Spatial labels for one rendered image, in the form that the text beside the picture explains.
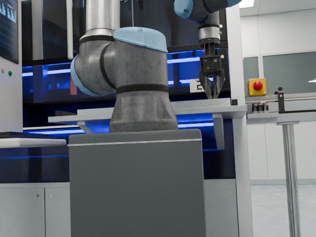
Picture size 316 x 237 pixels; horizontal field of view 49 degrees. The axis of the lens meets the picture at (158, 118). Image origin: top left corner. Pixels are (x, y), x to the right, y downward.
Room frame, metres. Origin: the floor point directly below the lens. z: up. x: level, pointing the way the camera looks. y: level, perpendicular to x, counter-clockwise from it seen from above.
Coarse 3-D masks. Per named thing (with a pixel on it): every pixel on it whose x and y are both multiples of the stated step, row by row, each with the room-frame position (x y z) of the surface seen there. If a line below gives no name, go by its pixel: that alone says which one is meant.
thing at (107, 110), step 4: (100, 108) 1.35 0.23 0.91; (104, 108) 1.34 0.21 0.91; (108, 108) 1.34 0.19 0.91; (112, 108) 1.34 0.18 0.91; (80, 112) 1.36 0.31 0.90; (84, 112) 1.36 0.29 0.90; (88, 112) 1.36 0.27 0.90; (92, 112) 1.35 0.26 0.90; (96, 112) 1.35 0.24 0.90; (100, 112) 1.35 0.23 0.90; (104, 112) 1.34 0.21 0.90; (108, 112) 1.34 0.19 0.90; (112, 112) 1.34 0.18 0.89
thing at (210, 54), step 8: (208, 40) 1.14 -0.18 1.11; (216, 40) 1.16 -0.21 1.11; (208, 48) 1.17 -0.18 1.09; (208, 56) 1.15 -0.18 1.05; (216, 56) 1.14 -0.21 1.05; (200, 64) 1.15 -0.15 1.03; (208, 64) 1.15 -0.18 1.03; (216, 64) 1.14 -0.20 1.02; (200, 72) 1.16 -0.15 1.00; (208, 72) 1.16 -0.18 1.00; (216, 72) 1.19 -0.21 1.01
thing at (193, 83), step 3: (192, 81) 1.53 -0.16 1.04; (195, 81) 1.53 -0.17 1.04; (192, 84) 1.53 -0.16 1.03; (195, 84) 1.53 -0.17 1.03; (198, 84) 1.53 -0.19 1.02; (192, 87) 1.53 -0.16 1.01; (195, 87) 1.53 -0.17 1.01; (198, 87) 1.53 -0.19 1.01; (201, 87) 1.52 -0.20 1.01; (192, 90) 1.53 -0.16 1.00; (195, 90) 1.53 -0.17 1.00; (198, 90) 1.53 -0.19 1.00; (201, 90) 1.52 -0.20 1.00
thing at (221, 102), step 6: (174, 102) 1.23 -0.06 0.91; (180, 102) 1.23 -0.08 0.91; (186, 102) 1.22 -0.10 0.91; (192, 102) 1.22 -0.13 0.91; (198, 102) 1.21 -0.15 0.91; (204, 102) 1.21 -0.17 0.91; (210, 102) 1.20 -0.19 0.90; (216, 102) 1.20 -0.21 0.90; (222, 102) 1.19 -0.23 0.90; (228, 102) 1.19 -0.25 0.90; (174, 108) 1.23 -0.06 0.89; (180, 108) 1.23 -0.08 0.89
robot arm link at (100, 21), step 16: (96, 0) 0.81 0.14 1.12; (112, 0) 0.82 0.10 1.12; (96, 16) 0.81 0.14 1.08; (112, 16) 0.82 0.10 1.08; (96, 32) 0.80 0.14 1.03; (112, 32) 0.81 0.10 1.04; (80, 48) 0.82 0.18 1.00; (96, 48) 0.79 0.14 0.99; (80, 64) 0.82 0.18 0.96; (96, 64) 0.77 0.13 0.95; (80, 80) 0.83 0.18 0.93; (96, 80) 0.79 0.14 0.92
